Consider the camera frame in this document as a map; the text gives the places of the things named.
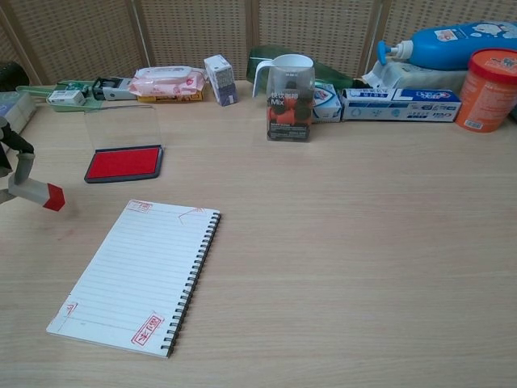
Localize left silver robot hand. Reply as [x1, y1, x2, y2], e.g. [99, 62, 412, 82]
[0, 116, 36, 205]

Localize small red white stamp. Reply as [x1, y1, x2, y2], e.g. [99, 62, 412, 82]
[8, 179, 66, 213]

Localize spiral lined notebook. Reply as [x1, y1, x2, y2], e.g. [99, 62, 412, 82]
[45, 198, 222, 360]

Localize small white box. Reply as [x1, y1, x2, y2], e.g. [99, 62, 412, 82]
[47, 89, 85, 107]

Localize black textured pouch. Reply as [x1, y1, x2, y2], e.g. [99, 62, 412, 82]
[0, 61, 32, 94]

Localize red ink pad clear lid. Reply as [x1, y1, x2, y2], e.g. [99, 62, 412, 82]
[83, 105, 166, 184]

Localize black and white stapler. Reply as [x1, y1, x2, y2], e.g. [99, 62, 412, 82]
[91, 76, 137, 101]

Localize yellow flat pack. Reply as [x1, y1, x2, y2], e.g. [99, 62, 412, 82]
[137, 91, 204, 104]

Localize pink wet wipes pack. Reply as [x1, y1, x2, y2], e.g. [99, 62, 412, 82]
[128, 65, 209, 98]

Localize white purple small carton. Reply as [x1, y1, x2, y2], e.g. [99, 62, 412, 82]
[203, 54, 238, 107]

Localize wooden woven folding screen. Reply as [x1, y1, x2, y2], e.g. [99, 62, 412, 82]
[0, 0, 517, 88]

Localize clear capsule box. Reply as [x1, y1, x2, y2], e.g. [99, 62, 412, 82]
[265, 66, 317, 143]

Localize white blue soap box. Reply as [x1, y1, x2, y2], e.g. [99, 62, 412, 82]
[311, 82, 343, 124]

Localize green glass bottle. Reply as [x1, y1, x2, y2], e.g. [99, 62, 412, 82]
[246, 46, 364, 89]

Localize white blue toothpaste box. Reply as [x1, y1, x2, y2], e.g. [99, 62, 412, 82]
[339, 87, 462, 123]

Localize white refill pouch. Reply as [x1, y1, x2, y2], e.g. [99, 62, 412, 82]
[361, 60, 469, 92]

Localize blue pump lotion bottle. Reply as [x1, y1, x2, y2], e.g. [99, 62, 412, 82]
[377, 20, 517, 70]

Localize orange cylindrical canister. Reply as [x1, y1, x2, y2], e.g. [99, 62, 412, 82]
[456, 48, 517, 133]

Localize white plastic handled cup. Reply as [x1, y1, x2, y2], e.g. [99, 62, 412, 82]
[252, 54, 315, 98]

